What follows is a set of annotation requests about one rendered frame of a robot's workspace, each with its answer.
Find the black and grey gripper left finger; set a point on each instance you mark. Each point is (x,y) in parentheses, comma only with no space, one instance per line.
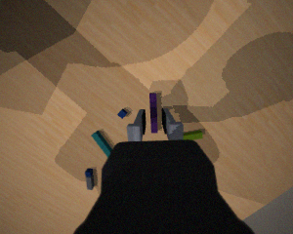
(136,131)

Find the grey rectangular bar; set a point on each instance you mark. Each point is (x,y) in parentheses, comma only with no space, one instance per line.
(90,182)

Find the small blue cube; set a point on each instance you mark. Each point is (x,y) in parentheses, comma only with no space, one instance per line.
(122,113)
(89,172)

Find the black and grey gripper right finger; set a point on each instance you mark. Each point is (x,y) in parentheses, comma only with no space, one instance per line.
(173,129)

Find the turquoise rod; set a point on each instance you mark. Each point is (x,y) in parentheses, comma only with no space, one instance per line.
(100,140)

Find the lime green rod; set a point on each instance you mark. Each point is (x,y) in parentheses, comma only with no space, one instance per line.
(193,135)

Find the purple rod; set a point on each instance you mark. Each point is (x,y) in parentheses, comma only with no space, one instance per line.
(153,112)

